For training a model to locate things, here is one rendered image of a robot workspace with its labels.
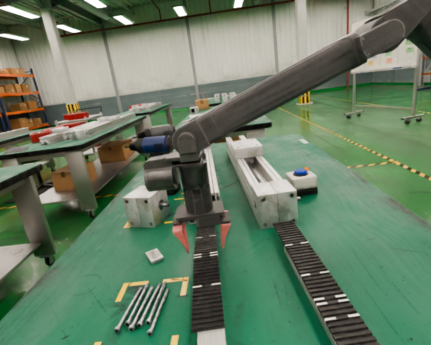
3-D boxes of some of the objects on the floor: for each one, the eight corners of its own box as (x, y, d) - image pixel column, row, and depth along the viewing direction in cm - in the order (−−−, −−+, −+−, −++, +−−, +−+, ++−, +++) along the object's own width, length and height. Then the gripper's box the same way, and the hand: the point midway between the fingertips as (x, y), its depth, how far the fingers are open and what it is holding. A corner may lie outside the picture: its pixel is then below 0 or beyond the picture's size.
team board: (343, 119, 647) (343, 23, 590) (360, 116, 660) (362, 22, 603) (404, 125, 509) (412, 1, 451) (425, 120, 522) (436, -1, 465)
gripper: (165, 194, 57) (177, 261, 62) (226, 186, 57) (234, 254, 62) (168, 183, 64) (179, 244, 68) (224, 175, 64) (230, 237, 68)
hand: (205, 246), depth 65 cm, fingers open, 8 cm apart
